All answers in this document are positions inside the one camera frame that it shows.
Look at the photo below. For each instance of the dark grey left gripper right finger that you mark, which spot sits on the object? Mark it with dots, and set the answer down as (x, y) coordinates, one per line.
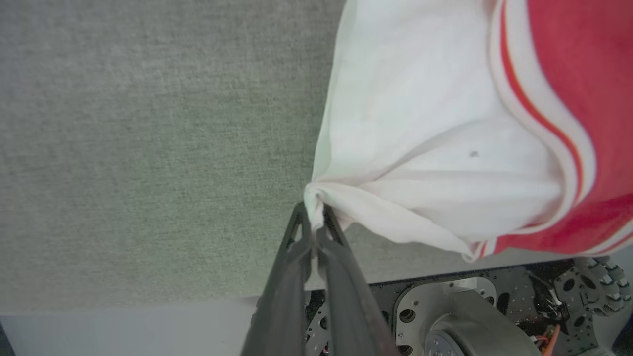
(348, 301)

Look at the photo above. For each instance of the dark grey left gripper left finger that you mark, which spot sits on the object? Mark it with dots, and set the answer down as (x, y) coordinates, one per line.
(284, 301)

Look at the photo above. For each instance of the white and red garment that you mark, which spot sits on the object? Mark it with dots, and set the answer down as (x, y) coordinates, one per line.
(435, 123)

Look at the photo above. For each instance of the black and silver robot base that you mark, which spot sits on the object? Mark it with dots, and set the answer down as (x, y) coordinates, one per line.
(470, 316)

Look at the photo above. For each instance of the light grey fabric sofa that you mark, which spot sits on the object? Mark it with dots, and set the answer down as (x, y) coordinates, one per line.
(148, 148)

